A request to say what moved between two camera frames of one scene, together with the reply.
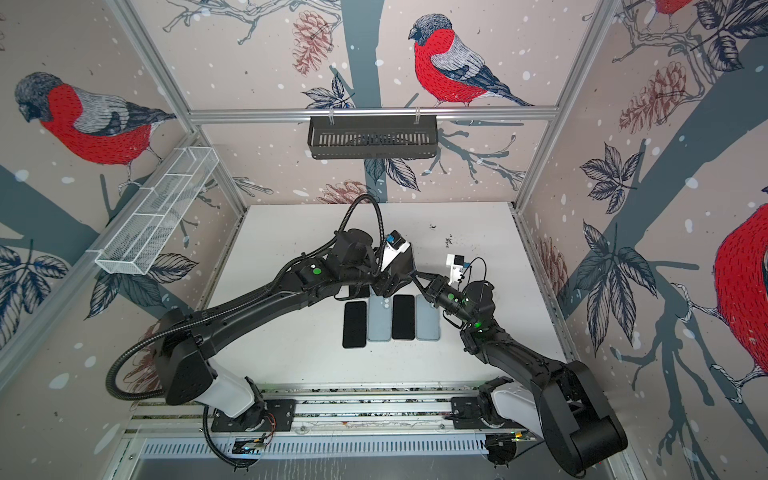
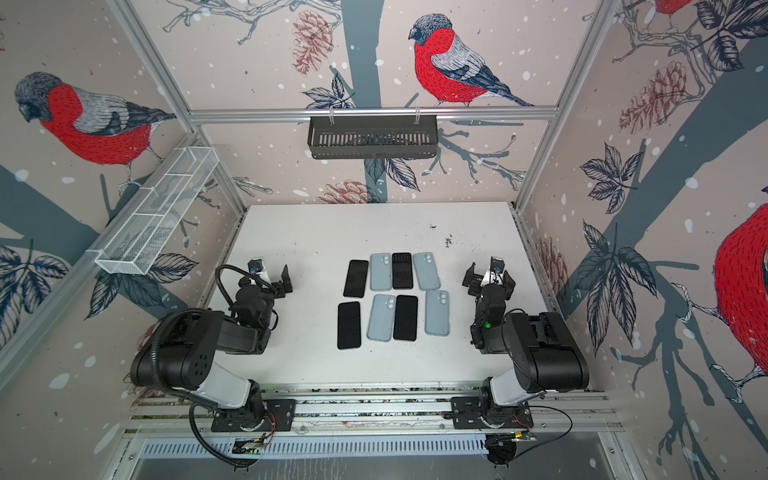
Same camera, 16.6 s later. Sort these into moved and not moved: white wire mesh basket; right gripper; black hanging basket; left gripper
Moved: right gripper; left gripper
Not moved: black hanging basket; white wire mesh basket
